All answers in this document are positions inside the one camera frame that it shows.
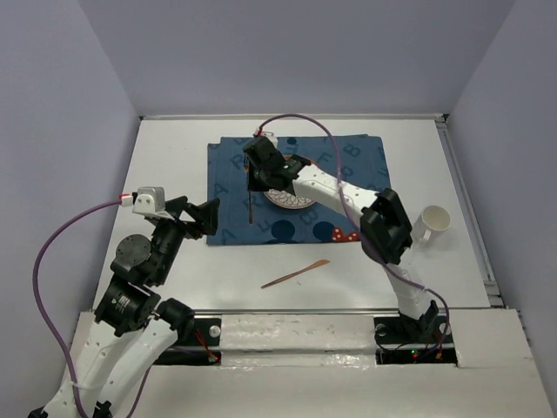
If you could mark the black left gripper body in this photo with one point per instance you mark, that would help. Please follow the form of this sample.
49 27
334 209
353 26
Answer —
169 234

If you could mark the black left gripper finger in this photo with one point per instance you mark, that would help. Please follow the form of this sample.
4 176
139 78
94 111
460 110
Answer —
177 206
204 217

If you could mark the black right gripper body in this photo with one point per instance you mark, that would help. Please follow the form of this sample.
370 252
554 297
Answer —
260 172

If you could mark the floral ceramic plate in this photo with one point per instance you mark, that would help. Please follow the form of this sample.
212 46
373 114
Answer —
286 200

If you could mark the blue cartoon placemat cloth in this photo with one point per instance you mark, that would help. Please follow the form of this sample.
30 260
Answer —
363 164

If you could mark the copper fork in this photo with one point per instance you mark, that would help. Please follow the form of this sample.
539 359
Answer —
250 208

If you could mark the copper knife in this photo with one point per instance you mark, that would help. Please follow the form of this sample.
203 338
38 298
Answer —
314 265

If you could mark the white ceramic mug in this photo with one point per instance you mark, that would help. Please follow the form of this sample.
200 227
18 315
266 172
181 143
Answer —
431 223

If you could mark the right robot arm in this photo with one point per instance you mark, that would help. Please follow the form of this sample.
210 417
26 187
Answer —
384 231

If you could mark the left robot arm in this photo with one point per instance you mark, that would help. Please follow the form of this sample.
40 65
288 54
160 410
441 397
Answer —
132 325

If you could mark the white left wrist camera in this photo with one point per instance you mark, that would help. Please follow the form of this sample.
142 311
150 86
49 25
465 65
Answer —
146 201

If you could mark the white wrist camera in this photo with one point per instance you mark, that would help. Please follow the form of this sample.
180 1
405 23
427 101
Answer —
269 135
146 201

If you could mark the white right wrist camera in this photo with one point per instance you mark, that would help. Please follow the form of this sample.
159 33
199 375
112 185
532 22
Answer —
269 135

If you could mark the metal base rail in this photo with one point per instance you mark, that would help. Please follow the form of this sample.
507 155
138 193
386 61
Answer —
308 340

